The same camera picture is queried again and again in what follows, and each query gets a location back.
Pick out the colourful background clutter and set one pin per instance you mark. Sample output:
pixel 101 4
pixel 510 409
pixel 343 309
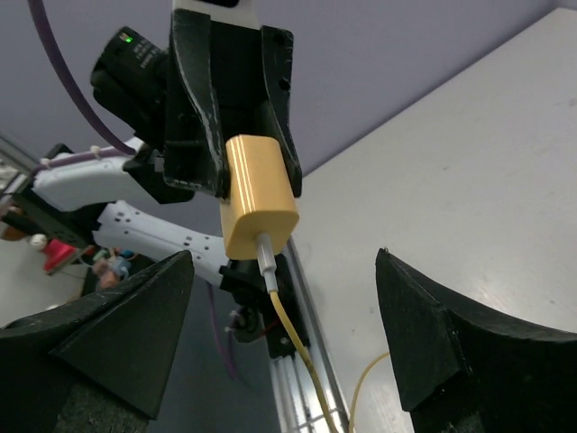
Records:
pixel 108 265

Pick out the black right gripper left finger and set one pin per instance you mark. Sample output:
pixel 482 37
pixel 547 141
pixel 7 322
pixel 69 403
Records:
pixel 100 363

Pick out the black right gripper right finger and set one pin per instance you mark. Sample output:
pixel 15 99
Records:
pixel 461 366

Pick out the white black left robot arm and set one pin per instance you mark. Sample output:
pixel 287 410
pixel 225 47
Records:
pixel 116 196

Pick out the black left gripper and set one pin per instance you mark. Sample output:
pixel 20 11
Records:
pixel 219 77

